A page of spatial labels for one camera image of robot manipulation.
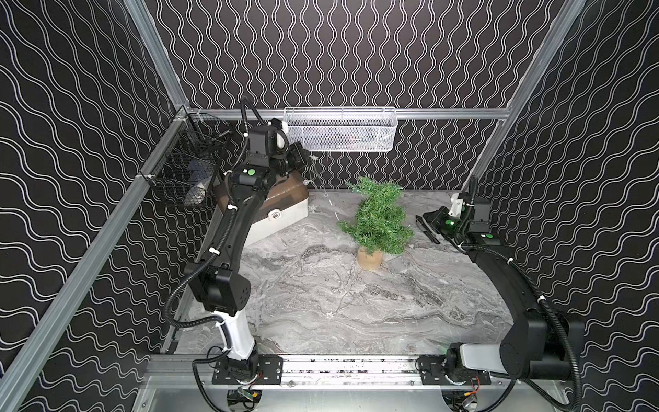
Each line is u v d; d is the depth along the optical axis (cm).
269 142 58
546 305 43
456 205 74
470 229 63
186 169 92
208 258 46
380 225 75
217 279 46
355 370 76
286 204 99
